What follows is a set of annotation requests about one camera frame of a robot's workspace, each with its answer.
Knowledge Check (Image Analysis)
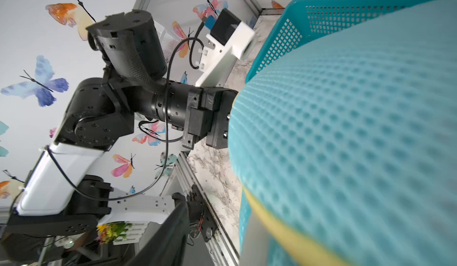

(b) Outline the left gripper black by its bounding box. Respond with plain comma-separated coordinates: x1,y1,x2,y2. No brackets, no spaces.
182,86,238,150

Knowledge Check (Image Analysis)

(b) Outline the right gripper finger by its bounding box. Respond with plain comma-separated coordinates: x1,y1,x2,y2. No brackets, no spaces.
127,199,190,266

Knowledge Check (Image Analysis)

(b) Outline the teal mesh laundry bag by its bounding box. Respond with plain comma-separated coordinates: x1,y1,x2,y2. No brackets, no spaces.
227,0,457,266

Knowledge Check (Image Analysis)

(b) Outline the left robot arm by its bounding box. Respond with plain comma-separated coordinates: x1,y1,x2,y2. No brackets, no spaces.
6,9,255,266

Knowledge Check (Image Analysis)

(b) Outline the teal plastic basket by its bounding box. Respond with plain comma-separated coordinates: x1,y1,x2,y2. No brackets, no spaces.
238,0,457,252

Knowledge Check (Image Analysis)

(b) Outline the aluminium front rail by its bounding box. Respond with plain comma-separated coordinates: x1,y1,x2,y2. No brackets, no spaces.
161,151,242,266

